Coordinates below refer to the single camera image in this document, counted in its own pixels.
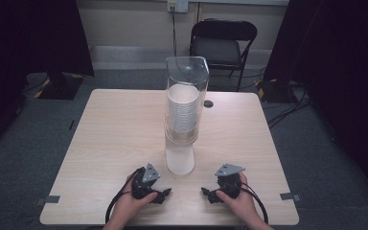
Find person's right hand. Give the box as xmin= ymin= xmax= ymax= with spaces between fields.
xmin=215 ymin=172 xmax=261 ymax=225

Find white wall socket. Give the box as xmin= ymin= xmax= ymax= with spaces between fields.
xmin=167 ymin=0 xmax=190 ymax=14

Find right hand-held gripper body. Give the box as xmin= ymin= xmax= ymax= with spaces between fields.
xmin=214 ymin=163 xmax=246 ymax=200

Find black stand base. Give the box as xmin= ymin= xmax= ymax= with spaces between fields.
xmin=255 ymin=78 xmax=296 ymax=104
xmin=34 ymin=72 xmax=86 ymax=101

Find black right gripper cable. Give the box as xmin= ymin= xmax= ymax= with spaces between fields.
xmin=239 ymin=181 xmax=269 ymax=225

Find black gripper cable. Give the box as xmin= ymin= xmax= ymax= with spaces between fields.
xmin=104 ymin=167 xmax=146 ymax=225
xmin=239 ymin=181 xmax=269 ymax=225

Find black folding chair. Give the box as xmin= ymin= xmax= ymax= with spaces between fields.
xmin=189 ymin=18 xmax=259 ymax=93

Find stack of white paper cups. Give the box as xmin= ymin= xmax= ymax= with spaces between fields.
xmin=167 ymin=82 xmax=200 ymax=134

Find clear plastic cup dispenser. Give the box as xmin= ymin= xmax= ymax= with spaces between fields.
xmin=163 ymin=56 xmax=211 ymax=177

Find person's left hand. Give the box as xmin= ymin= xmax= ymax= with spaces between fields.
xmin=112 ymin=173 xmax=159 ymax=225

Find single white paper cup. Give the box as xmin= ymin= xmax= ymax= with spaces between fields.
xmin=165 ymin=143 xmax=196 ymax=176

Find grey tape strip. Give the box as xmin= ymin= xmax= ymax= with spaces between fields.
xmin=279 ymin=192 xmax=303 ymax=202
xmin=35 ymin=195 xmax=61 ymax=206

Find black wall socket cable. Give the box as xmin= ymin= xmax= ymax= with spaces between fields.
xmin=171 ymin=5 xmax=178 ymax=58

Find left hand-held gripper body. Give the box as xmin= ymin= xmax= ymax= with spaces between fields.
xmin=130 ymin=163 xmax=161 ymax=201

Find dark curtain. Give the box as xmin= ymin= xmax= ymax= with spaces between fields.
xmin=0 ymin=0 xmax=96 ymax=161
xmin=263 ymin=0 xmax=368 ymax=205

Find black floor cables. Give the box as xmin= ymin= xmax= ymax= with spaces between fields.
xmin=236 ymin=65 xmax=314 ymax=128

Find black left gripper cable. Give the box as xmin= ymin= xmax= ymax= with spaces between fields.
xmin=104 ymin=167 xmax=146 ymax=225

